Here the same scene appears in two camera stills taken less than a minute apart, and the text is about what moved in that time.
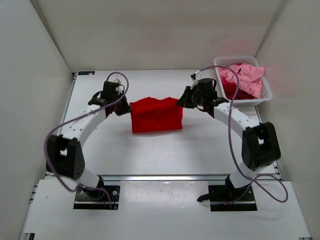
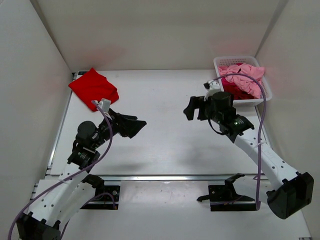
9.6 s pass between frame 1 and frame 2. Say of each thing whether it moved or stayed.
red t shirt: moved
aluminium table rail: stayed
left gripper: moved
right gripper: moved
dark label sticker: stayed
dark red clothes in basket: stayed
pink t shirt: stayed
